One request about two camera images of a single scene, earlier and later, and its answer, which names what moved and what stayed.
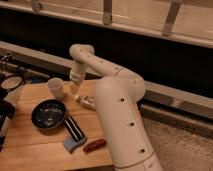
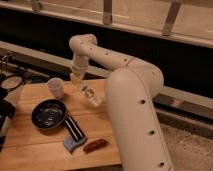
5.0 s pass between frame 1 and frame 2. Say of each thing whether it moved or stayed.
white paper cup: stayed
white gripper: stayed
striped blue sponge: stayed
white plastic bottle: moved
